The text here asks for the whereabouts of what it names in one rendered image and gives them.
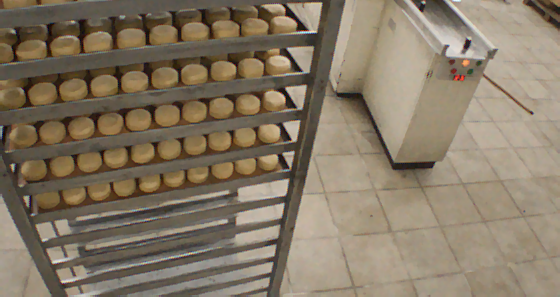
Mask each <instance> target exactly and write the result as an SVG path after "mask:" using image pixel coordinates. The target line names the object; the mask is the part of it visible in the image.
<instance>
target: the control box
mask: <svg viewBox="0 0 560 297"><path fill-rule="evenodd" d="M452 59H454V60H455V62H454V64H453V65H451V64H450V63H449V62H450V61H451V60H452ZM464 60H468V64H467V65H463V64H462V63H463V61H464ZM478 61H481V66H480V65H479V66H476V65H475V63H477V62H478ZM485 62H486V57H485V56H480V55H460V54H452V53H446V54H445V56H443V58H442V60H441V63H440V65H439V68H438V72H437V74H436V77H437V79H445V80H448V81H477V80H478V79H479V78H478V77H479V75H480V73H481V71H482V69H483V68H482V67H483V66H484V64H485ZM453 68H456V70H457V71H456V73H455V74H452V73H451V70H452V69H453ZM470 69H471V70H473V73H472V74H471V75H469V74H468V71H469V70H470ZM457 75H458V80H455V78H456V76H457ZM461 77H462V79H463V77H464V79H463V80H462V79H461ZM456 79H457V78H456ZM460 79H461V80H460Z"/></svg>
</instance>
